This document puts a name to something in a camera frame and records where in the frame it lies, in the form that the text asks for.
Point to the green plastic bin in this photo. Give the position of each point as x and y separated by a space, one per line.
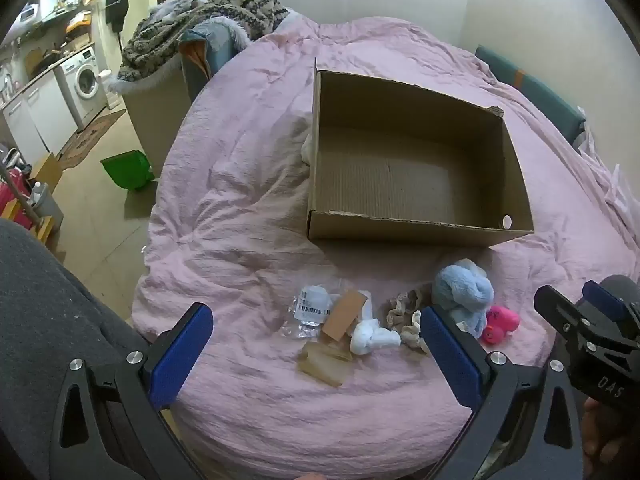
125 167

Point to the white cabinet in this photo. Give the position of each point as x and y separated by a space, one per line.
35 110

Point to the black hanging bag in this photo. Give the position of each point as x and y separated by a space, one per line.
117 7

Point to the person's right hand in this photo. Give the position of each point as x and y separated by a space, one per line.
610 435

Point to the pink suitcase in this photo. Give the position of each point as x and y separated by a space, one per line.
12 200

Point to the pink duvet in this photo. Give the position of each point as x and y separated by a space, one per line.
240 210

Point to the patterned knit blanket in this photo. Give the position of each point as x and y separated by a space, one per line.
200 15

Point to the white blue-striped sock ball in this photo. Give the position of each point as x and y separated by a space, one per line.
470 267

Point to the teal pillow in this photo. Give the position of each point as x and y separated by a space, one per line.
210 45

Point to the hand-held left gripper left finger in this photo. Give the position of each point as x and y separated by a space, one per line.
182 355

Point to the beige lace scrunchie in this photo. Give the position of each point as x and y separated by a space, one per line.
400 310

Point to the small cardboard box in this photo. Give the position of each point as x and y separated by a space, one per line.
47 172

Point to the white knotted sock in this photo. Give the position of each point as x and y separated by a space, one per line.
370 340

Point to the brown card piece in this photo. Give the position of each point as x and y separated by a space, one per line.
342 315

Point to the white lace scrunchie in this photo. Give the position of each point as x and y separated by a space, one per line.
412 336

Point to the white washing machine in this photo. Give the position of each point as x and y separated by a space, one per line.
85 85

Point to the brown cardboard box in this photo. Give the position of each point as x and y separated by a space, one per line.
400 170

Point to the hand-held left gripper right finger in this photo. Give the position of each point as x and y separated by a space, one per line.
450 360

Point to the patterned floor rug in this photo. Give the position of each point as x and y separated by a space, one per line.
90 137

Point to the metal pole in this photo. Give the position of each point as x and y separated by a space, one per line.
20 195

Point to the beige laundry bin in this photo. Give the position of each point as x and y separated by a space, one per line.
155 120

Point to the light blue plush cloth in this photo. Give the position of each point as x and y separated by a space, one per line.
465 295

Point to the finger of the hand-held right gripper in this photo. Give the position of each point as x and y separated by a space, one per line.
605 300
557 310

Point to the clear plastic bag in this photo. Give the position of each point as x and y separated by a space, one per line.
312 305

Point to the white cloth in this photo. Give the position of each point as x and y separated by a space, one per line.
307 150

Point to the wooden stool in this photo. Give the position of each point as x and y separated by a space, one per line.
42 227

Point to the beige translucent packet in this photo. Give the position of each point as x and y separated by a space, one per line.
322 362

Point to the teal cushion orange stripe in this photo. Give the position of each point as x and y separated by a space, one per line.
530 90

